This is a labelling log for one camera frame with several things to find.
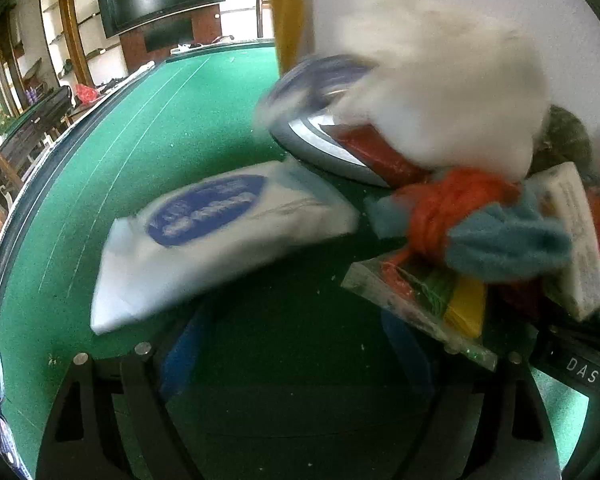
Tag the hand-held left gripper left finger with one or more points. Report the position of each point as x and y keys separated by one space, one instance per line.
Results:
x=180 y=360

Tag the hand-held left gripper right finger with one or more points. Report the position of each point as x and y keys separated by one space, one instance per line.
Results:
x=405 y=355

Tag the white tissue pack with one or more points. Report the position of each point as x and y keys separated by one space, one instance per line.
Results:
x=577 y=240

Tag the blue cloth with red bag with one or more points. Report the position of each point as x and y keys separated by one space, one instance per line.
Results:
x=480 y=220

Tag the white fluffy cloth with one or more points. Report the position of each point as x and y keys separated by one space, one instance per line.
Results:
x=445 y=85

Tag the colour clay strips packet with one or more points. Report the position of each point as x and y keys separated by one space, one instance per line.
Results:
x=430 y=305

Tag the white packet with blue oval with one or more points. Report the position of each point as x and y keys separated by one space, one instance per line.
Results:
x=220 y=240

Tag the red foil packet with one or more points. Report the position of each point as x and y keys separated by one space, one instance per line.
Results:
x=380 y=152

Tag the dark green cloth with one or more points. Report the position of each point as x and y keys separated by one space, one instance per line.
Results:
x=565 y=140

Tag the round table centre panel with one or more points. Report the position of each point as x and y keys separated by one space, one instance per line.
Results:
x=310 y=130

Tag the dark side table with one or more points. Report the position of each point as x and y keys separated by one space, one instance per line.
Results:
x=35 y=130

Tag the red plastic bag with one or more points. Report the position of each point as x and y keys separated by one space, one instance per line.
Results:
x=86 y=94

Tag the wooden armchair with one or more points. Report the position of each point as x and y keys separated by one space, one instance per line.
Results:
x=259 y=7

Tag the yellow pillar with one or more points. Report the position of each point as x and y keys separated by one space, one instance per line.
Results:
x=289 y=10

